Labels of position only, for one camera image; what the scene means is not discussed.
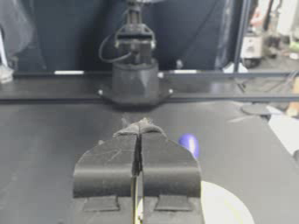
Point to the white background machine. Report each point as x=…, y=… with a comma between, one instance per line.
x=251, y=46

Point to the white flat board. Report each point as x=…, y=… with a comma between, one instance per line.
x=286, y=131

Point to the grey round disc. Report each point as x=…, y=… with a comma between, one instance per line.
x=255, y=109

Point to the yellow round plate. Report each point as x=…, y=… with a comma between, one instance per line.
x=222, y=207

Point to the blue toy eggplant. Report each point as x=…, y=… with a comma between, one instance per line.
x=190, y=144

